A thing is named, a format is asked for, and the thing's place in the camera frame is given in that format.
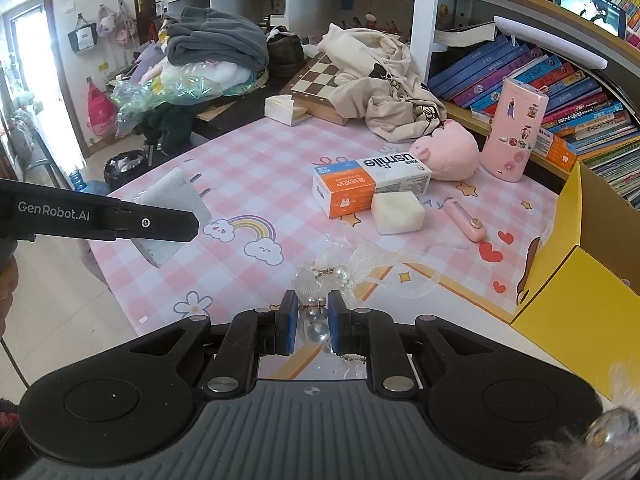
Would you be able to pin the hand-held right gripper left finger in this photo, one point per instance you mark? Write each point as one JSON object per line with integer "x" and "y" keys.
{"x": 287, "y": 322}

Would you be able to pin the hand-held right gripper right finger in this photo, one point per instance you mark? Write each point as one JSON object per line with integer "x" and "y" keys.
{"x": 338, "y": 322}

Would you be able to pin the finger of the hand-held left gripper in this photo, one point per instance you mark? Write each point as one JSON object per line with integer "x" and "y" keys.
{"x": 165, "y": 224}

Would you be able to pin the pearl ribbon hair accessory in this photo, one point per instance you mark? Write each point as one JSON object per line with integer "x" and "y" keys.
{"x": 318, "y": 332}

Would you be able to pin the white power adapter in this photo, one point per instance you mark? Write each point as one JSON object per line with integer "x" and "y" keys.
{"x": 170, "y": 190}

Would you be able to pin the white soap block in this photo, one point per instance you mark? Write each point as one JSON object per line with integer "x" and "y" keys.
{"x": 397, "y": 212}

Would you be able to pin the white orange toothpaste box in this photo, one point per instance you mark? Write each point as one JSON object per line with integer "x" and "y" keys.
{"x": 360, "y": 185}

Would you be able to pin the yellow cardboard box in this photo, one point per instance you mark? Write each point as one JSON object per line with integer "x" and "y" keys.
{"x": 575, "y": 320}

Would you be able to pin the pink sticker cylinder container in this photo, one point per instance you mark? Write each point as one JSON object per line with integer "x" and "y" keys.
{"x": 510, "y": 130}

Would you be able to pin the blue water bottle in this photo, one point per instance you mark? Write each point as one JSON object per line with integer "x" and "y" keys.
{"x": 82, "y": 182}

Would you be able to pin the black trash bin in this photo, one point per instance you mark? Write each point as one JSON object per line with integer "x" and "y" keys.
{"x": 125, "y": 170}

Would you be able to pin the pink checked desk mat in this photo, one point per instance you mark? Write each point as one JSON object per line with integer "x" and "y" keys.
{"x": 240, "y": 170}

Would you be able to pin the dark green cloth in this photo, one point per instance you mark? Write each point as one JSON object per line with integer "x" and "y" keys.
{"x": 170, "y": 130}

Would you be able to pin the pink backpack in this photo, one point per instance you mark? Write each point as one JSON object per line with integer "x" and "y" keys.
{"x": 102, "y": 110}

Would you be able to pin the iridescent plastic bag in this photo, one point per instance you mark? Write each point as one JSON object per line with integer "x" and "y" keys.
{"x": 175, "y": 85}

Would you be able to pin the small pink handheld device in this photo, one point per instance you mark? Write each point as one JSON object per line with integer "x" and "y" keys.
{"x": 465, "y": 222}

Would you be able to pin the black white tote bag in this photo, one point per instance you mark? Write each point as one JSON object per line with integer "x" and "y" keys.
{"x": 82, "y": 37}

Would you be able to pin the grey blanket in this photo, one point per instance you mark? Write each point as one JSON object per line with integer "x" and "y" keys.
{"x": 215, "y": 40}

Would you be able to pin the pink plush toy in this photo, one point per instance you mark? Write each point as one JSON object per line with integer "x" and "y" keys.
{"x": 450, "y": 152}

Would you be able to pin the wooden chessboard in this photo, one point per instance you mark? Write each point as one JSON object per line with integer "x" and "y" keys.
{"x": 312, "y": 80}

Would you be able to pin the dark brown bag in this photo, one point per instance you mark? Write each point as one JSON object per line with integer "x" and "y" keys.
{"x": 285, "y": 55}

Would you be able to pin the cream cloth bag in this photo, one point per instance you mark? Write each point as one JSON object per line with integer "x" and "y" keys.
{"x": 380, "y": 90}

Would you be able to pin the small orange white box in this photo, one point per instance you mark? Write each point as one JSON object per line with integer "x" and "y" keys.
{"x": 555, "y": 150}

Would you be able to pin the grey fuzzy sleeve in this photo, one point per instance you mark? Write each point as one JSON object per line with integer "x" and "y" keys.
{"x": 615, "y": 440}

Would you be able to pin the white bookshelf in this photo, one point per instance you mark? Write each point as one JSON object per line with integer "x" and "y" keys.
{"x": 425, "y": 20}

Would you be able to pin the row of colourful books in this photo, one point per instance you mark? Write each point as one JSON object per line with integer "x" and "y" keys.
{"x": 575, "y": 105}

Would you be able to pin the white lamp bar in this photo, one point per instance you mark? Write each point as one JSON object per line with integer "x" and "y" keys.
{"x": 550, "y": 42}

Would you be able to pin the smartphone on shelf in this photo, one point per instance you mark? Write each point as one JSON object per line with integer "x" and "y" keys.
{"x": 590, "y": 5}

